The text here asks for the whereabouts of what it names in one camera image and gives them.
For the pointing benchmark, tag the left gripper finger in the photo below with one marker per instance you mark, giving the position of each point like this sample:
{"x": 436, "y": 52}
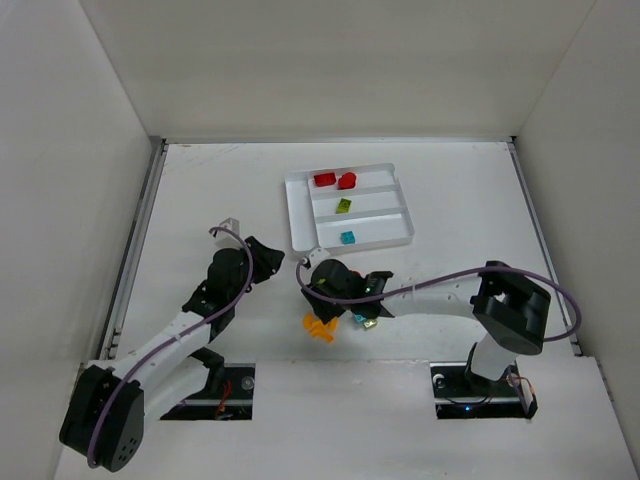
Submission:
{"x": 260, "y": 275}
{"x": 264, "y": 258}

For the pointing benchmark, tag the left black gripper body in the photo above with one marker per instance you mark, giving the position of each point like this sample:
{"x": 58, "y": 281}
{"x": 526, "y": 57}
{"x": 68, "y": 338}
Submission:
{"x": 267, "y": 255}

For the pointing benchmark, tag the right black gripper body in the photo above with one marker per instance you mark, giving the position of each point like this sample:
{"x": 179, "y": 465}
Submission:
{"x": 320, "y": 307}

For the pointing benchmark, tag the teal square lego brick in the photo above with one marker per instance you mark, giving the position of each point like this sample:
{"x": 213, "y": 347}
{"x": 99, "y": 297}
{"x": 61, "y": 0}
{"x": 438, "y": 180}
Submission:
{"x": 347, "y": 238}

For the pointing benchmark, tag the lime green lego brick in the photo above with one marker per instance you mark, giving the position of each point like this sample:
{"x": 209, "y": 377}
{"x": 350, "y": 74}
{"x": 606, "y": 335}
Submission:
{"x": 343, "y": 206}

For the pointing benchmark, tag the small red lego brick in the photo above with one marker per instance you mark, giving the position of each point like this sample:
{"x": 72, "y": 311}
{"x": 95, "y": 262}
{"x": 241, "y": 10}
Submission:
{"x": 324, "y": 179}

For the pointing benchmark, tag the red round lego brick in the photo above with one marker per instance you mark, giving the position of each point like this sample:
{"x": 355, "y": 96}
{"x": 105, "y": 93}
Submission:
{"x": 347, "y": 181}

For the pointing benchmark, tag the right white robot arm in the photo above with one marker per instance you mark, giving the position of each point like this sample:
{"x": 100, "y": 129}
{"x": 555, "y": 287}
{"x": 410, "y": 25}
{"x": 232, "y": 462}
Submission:
{"x": 512, "y": 309}

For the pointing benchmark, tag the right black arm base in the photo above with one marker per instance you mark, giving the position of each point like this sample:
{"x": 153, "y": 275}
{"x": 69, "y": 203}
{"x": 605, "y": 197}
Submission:
{"x": 459, "y": 395}

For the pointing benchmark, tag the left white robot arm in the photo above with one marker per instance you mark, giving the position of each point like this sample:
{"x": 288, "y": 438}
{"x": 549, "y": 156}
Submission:
{"x": 113, "y": 400}

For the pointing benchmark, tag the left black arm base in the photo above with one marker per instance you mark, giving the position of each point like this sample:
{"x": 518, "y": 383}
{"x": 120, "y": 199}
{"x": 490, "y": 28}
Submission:
{"x": 227, "y": 394}

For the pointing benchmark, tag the orange arch lego pieces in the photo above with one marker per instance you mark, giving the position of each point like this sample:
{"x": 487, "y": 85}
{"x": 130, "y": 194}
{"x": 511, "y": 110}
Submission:
{"x": 319, "y": 330}

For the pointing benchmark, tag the white divided sorting tray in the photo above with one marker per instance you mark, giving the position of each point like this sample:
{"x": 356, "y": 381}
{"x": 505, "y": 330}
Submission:
{"x": 379, "y": 215}

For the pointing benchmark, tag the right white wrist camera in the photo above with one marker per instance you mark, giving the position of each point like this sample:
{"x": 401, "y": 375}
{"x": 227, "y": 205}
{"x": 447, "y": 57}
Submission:
{"x": 315, "y": 256}

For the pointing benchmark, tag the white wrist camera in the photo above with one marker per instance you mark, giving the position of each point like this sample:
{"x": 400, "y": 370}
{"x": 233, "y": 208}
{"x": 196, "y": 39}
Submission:
{"x": 230, "y": 224}
{"x": 315, "y": 256}

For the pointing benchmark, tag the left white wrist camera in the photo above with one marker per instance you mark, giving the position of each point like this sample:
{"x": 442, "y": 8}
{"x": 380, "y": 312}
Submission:
{"x": 230, "y": 224}

